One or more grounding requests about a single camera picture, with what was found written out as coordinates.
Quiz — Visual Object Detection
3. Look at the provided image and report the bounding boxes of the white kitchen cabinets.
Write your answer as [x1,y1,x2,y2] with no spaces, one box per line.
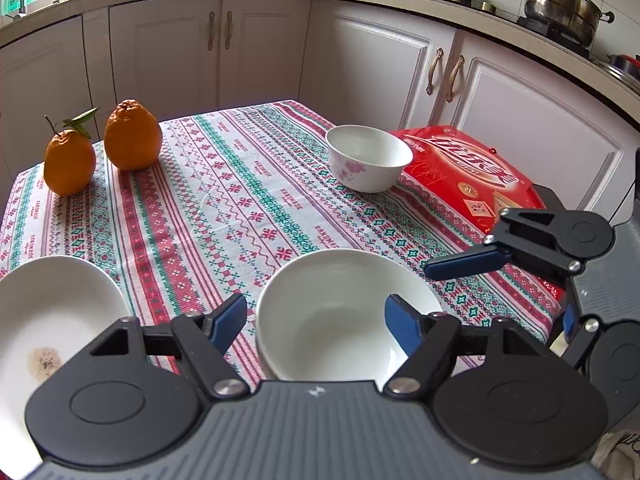
[0,0,640,221]

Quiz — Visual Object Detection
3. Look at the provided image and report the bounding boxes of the patterned red green tablecloth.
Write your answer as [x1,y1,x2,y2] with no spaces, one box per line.
[0,100,567,386]

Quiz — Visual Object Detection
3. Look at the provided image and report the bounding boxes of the large orange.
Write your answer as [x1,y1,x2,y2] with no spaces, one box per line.
[104,99,163,171]

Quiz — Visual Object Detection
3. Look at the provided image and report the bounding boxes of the orange with green leaf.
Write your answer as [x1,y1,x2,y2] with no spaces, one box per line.
[43,107,101,197]

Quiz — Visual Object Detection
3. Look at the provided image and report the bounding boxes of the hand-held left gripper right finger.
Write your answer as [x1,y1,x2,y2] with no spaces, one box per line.
[384,294,551,396]

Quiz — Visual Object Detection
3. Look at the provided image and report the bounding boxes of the white plate with brown stain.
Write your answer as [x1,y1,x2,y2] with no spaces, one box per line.
[0,255,132,478]

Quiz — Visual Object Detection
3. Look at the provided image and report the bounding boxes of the black gas stove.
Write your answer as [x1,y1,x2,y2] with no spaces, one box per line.
[410,0,593,59]

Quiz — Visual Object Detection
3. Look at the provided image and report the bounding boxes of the red gift box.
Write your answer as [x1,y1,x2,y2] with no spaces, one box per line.
[389,125,548,240]

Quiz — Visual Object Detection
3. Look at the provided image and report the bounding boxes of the white fleece jacket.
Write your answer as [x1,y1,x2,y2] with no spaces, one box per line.
[602,430,640,480]

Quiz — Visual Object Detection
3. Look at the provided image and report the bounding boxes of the stainless steel pot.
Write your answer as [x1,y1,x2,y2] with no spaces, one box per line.
[517,0,615,46]

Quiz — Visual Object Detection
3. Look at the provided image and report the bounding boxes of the red rimmed pot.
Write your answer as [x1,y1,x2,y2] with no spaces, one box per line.
[606,52,640,92]

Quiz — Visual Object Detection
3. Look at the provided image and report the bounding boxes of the white bowl pink flowers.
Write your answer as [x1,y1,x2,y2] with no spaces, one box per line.
[255,248,444,382]
[325,125,414,193]

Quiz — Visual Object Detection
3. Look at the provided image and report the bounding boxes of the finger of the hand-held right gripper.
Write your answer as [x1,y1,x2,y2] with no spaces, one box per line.
[424,207,582,281]
[547,305,603,373]

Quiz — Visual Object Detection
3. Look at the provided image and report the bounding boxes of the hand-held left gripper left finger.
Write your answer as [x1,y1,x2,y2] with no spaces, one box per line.
[90,292,249,400]

